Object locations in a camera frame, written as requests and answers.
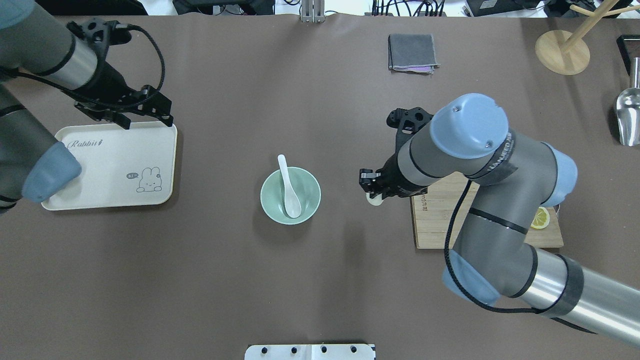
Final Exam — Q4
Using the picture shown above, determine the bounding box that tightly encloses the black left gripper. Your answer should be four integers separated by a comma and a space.
74, 80, 174, 130

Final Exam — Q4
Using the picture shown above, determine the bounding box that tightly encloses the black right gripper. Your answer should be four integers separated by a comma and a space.
358, 155, 428, 200

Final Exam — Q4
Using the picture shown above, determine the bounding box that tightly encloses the white steamed bun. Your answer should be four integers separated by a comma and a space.
366, 193, 385, 207

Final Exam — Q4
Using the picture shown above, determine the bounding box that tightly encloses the white ceramic spoon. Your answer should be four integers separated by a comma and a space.
277, 153, 302, 219

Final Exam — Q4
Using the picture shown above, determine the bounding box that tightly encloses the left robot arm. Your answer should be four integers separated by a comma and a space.
0, 0, 174, 215

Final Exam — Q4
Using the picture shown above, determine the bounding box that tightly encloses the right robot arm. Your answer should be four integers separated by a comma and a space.
359, 93, 639, 347

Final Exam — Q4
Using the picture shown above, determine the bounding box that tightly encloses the mint green bowl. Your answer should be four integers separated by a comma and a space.
260, 167, 322, 225

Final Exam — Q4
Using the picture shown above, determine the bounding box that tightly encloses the cream rabbit tray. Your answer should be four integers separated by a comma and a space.
42, 121, 178, 211

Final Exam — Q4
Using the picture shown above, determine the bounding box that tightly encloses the bamboo cutting board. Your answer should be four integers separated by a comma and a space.
410, 172, 564, 249

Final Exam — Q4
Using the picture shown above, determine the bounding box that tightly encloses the grey folded cloth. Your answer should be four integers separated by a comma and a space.
387, 33, 441, 75

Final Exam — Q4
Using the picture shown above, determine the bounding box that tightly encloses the wooden mug tree stand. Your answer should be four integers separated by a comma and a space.
534, 0, 640, 76

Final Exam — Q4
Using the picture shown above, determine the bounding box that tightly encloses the metal scoop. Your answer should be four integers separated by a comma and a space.
615, 57, 640, 147

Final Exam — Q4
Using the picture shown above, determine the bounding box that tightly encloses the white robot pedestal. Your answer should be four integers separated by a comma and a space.
244, 343, 377, 360

